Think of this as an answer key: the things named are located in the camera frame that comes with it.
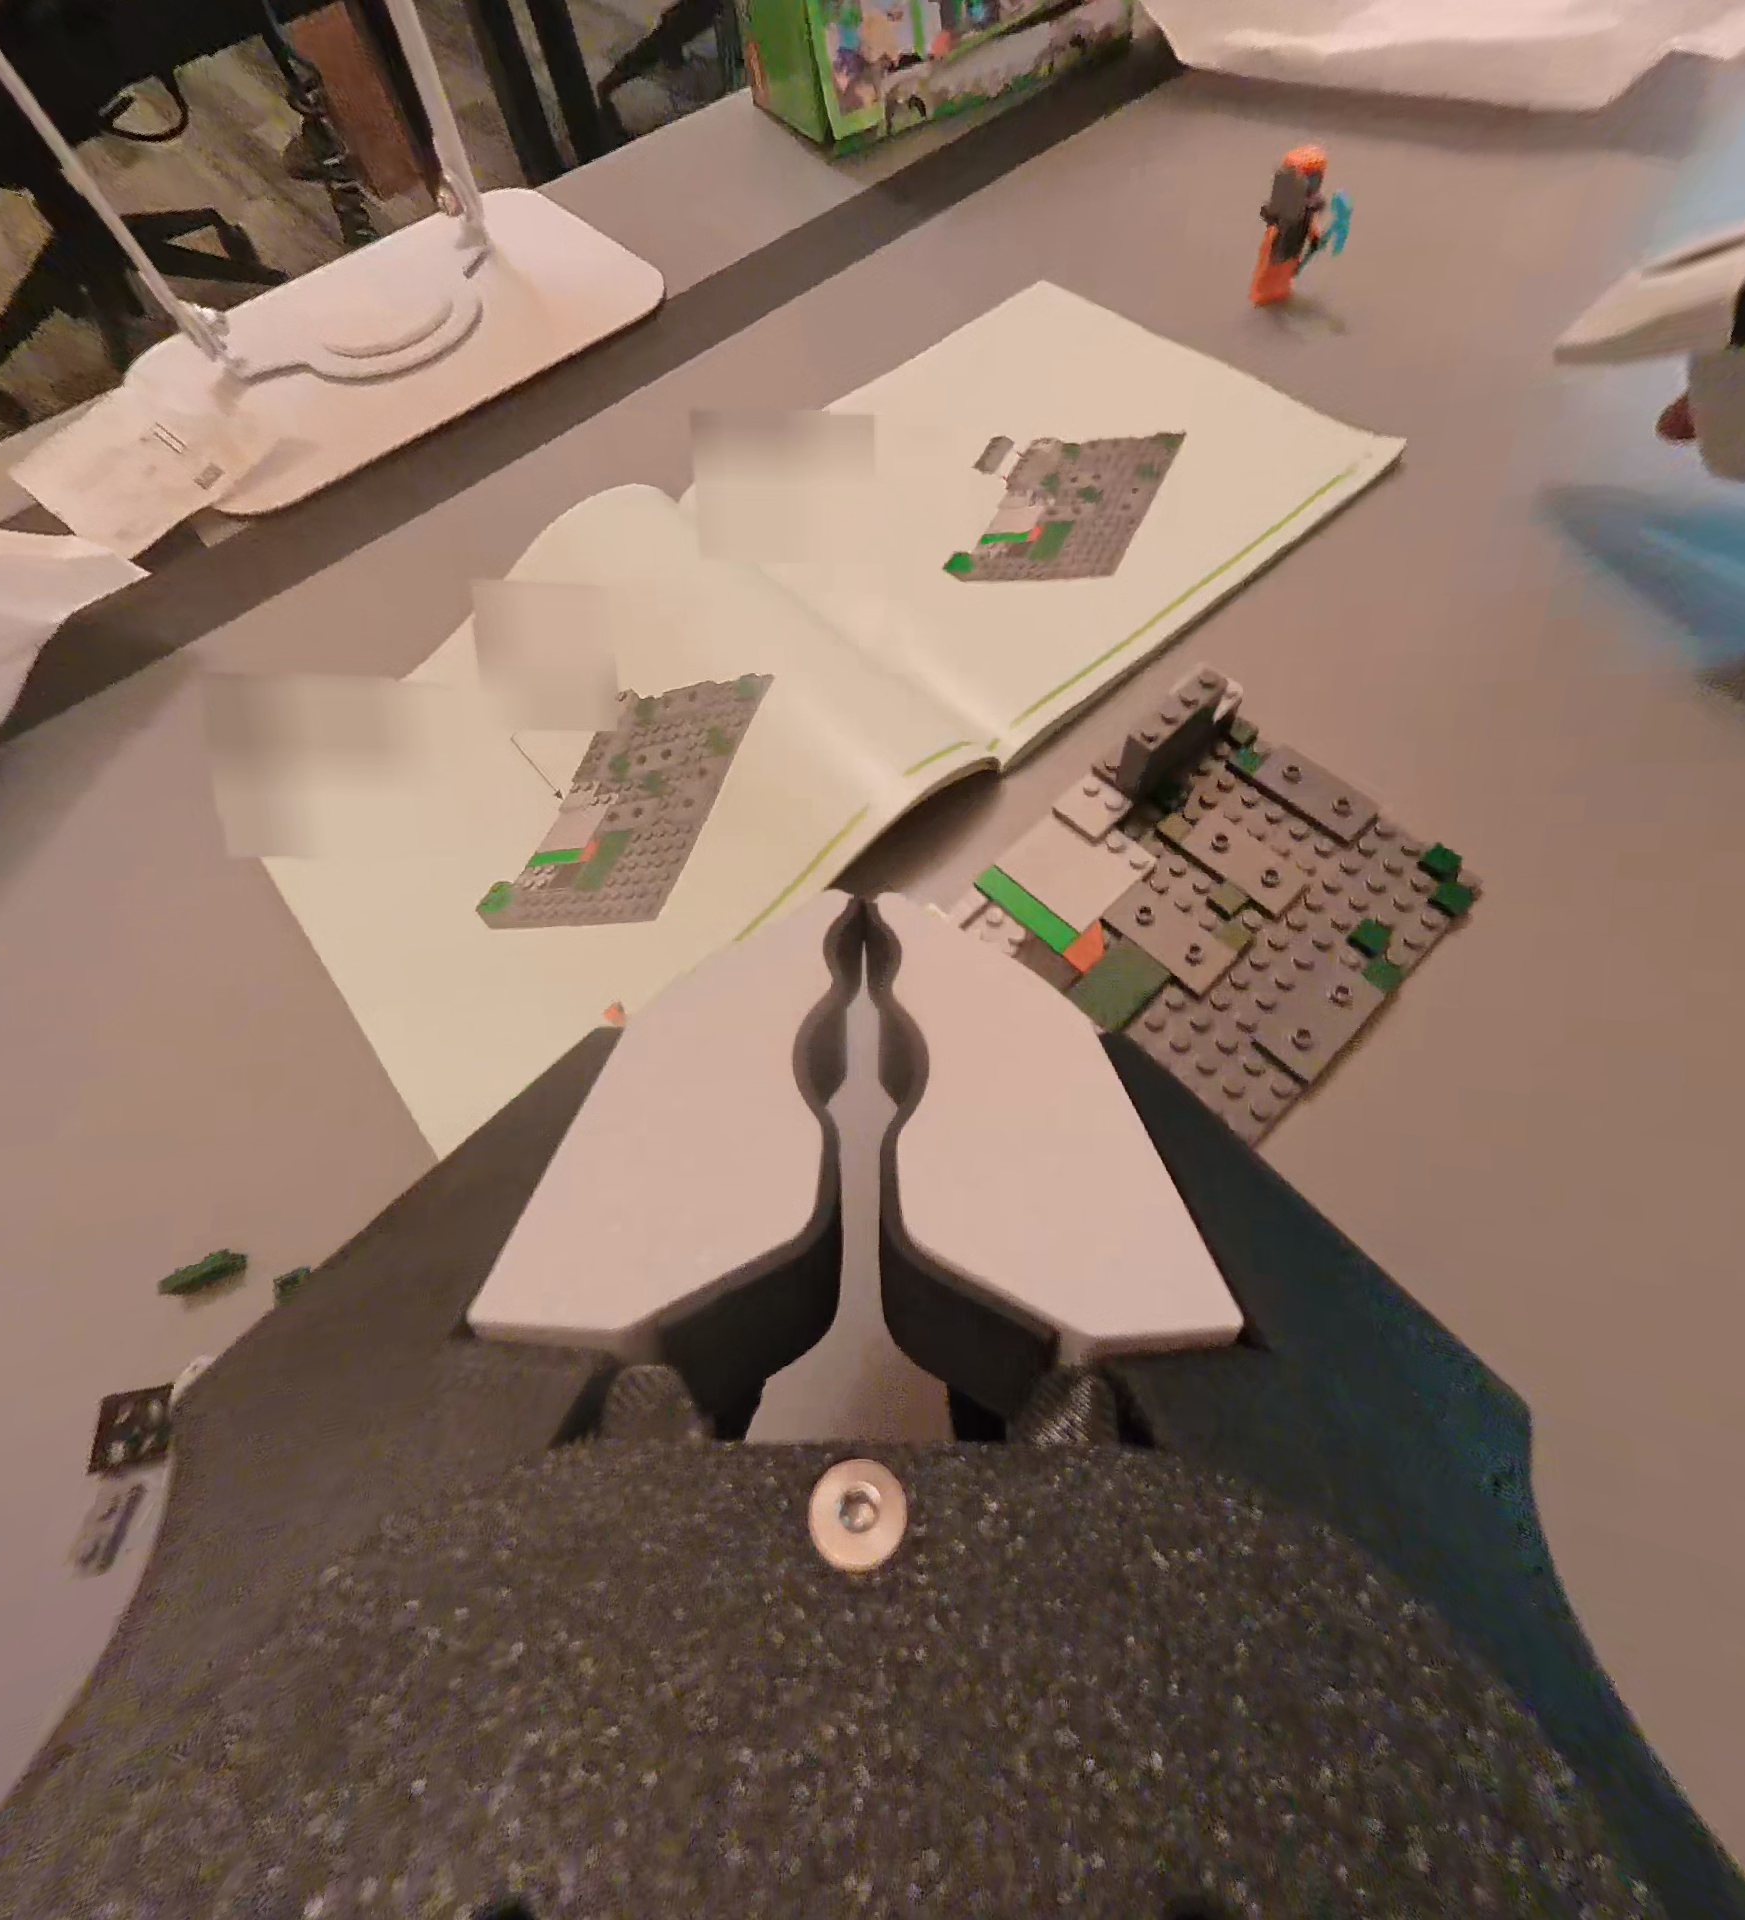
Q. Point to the white round piece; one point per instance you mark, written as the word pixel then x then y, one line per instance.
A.
pixel 193 1381

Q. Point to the small paper slip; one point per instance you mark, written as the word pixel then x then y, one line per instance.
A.
pixel 107 481

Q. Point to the grey brick baseplate build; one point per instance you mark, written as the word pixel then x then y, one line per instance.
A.
pixel 1261 931

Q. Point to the large white paper sheet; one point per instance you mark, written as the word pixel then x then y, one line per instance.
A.
pixel 1412 44

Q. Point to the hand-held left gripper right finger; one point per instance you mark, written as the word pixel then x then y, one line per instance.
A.
pixel 1052 1185

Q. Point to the black office chair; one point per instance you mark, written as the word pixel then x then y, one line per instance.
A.
pixel 3 300

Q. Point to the instruction booklet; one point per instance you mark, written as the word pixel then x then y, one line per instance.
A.
pixel 842 630

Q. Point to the white lamp base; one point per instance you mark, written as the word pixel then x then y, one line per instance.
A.
pixel 543 285

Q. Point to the dark printed tile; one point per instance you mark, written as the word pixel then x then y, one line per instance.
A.
pixel 131 1428

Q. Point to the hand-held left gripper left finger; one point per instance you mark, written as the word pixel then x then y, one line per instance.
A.
pixel 662 1185

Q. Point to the person's right hand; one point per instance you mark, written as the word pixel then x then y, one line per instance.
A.
pixel 1675 421

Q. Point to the dark green long plate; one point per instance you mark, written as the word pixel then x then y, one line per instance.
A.
pixel 200 1273

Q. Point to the orange toy minifigure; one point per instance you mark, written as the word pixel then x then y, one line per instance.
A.
pixel 1284 224

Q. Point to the green toy set box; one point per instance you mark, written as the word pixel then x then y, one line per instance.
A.
pixel 873 75

